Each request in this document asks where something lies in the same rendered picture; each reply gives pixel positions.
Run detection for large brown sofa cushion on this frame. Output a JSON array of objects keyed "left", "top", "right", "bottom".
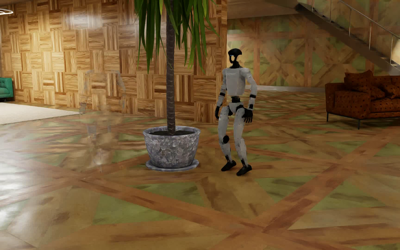
[{"left": 344, "top": 70, "right": 374, "bottom": 92}]

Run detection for dark metal staircase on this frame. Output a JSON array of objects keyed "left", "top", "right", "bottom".
[{"left": 294, "top": 0, "right": 400, "bottom": 76}]

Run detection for white robot leg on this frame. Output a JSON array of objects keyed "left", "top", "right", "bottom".
[
  {"left": 233, "top": 110, "right": 253, "bottom": 176},
  {"left": 218, "top": 105, "right": 237, "bottom": 172}
]

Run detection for grey stone plant pot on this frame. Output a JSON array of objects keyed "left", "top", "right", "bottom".
[{"left": 143, "top": 126, "right": 201, "bottom": 169}]

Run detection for black robot head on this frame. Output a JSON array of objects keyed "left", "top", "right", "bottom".
[{"left": 228, "top": 48, "right": 242, "bottom": 69}]

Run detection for small brown sofa cushion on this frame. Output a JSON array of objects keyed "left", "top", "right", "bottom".
[
  {"left": 369, "top": 86, "right": 387, "bottom": 101},
  {"left": 382, "top": 83, "right": 400, "bottom": 99}
]

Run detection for white right robot leg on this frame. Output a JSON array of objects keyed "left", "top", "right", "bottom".
[{"left": 218, "top": 105, "right": 237, "bottom": 172}]

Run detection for glass stair railing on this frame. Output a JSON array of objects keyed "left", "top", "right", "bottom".
[{"left": 310, "top": 0, "right": 400, "bottom": 71}]

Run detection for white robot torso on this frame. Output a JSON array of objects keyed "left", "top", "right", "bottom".
[{"left": 222, "top": 67, "right": 253, "bottom": 114}]

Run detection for grey stone pot saucer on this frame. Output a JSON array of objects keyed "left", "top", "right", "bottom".
[{"left": 145, "top": 159, "right": 200, "bottom": 172}]

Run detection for brown tufted sofa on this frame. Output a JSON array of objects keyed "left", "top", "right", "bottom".
[{"left": 325, "top": 69, "right": 400, "bottom": 130}]

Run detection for tall green palm plant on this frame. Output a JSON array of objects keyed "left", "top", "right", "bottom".
[{"left": 134, "top": 0, "right": 220, "bottom": 136}]

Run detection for cream floor rug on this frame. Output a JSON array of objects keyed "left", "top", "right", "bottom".
[{"left": 0, "top": 102, "right": 81, "bottom": 125}]

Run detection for white left robot leg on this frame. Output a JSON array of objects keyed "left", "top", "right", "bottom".
[{"left": 233, "top": 110, "right": 253, "bottom": 176}]

